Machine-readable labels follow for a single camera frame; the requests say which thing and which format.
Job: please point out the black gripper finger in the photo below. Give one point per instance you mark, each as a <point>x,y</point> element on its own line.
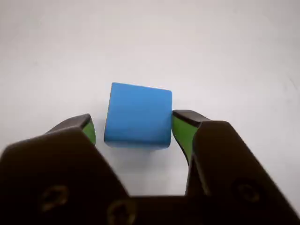
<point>229,164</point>
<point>51,168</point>

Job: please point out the blue cube block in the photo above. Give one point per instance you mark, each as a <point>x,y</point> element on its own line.
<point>138,114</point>

